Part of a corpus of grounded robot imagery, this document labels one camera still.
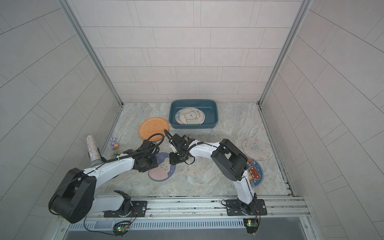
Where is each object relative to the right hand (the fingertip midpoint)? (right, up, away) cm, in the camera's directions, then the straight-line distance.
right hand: (172, 162), depth 87 cm
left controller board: (-18, -21, -24) cm, 36 cm away
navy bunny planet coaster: (-3, -3, -3) cm, 6 cm away
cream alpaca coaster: (+11, +27, +18) cm, 35 cm away
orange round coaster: (-16, +19, +14) cm, 28 cm away
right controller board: (+40, -22, -19) cm, 50 cm away
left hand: (-8, -1, +1) cm, 8 cm away
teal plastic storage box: (+23, +35, +25) cm, 49 cm away
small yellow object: (-34, +5, +1) cm, 35 cm away
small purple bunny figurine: (-36, +10, +2) cm, 37 cm away
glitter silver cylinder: (-31, +11, -22) cm, 39 cm away
